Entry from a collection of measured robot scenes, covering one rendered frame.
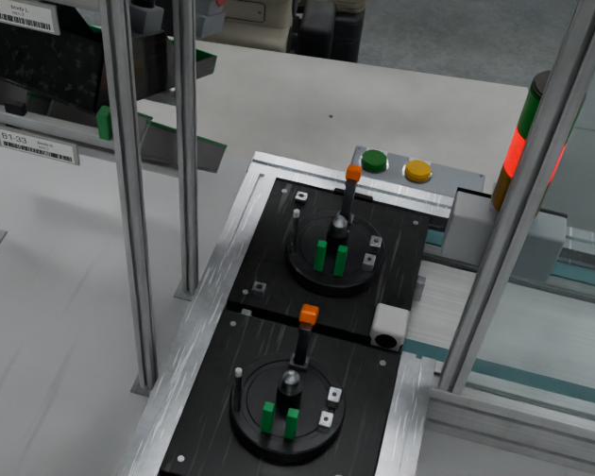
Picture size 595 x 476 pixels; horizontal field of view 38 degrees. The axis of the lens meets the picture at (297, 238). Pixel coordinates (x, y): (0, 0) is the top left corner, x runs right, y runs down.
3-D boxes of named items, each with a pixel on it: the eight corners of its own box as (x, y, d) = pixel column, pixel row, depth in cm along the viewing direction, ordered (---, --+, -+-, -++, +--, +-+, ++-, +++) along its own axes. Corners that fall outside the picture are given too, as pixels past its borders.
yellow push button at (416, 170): (405, 165, 139) (408, 156, 138) (431, 171, 139) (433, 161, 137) (401, 182, 136) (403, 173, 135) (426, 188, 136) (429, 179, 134)
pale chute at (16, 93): (47, 121, 134) (57, 93, 134) (122, 150, 131) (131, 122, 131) (-71, 92, 107) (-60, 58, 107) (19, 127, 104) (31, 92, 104)
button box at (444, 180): (351, 170, 145) (356, 143, 140) (477, 200, 143) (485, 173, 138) (342, 199, 140) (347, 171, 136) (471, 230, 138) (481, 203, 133)
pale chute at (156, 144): (140, 144, 133) (150, 115, 132) (217, 174, 130) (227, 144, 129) (43, 120, 105) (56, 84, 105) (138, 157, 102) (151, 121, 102)
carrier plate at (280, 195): (274, 188, 134) (275, 178, 132) (428, 226, 131) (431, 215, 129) (226, 309, 118) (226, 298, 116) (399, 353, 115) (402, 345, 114)
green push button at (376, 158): (363, 155, 140) (365, 146, 138) (387, 161, 139) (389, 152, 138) (357, 172, 137) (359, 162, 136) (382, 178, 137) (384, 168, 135)
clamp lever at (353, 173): (339, 211, 125) (348, 162, 122) (352, 214, 125) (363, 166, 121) (334, 221, 122) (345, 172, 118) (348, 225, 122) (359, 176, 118)
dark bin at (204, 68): (127, 42, 116) (136, -13, 113) (213, 74, 114) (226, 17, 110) (-12, 76, 92) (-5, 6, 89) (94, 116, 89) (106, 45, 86)
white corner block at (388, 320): (373, 318, 119) (378, 300, 116) (406, 327, 118) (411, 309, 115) (366, 346, 116) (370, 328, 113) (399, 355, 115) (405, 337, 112)
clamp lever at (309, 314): (293, 353, 109) (303, 302, 105) (309, 358, 108) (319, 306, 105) (287, 369, 105) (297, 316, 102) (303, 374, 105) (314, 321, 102)
